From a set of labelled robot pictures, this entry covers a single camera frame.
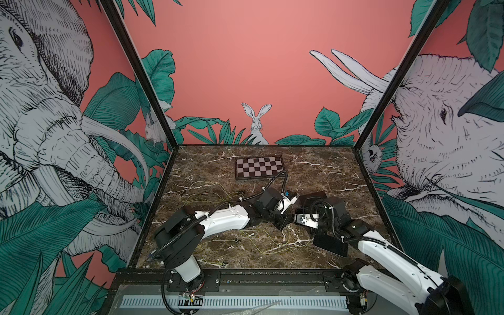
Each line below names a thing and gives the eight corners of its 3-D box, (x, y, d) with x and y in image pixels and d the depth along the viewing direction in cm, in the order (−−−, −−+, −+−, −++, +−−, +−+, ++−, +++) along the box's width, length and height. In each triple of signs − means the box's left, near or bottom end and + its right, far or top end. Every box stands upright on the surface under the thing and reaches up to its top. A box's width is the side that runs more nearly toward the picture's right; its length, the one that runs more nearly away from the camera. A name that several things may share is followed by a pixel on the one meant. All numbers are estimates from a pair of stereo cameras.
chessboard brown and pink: (235, 179, 107) (234, 176, 105) (235, 161, 116) (234, 157, 113) (284, 176, 109) (285, 172, 106) (280, 158, 118) (281, 154, 115)
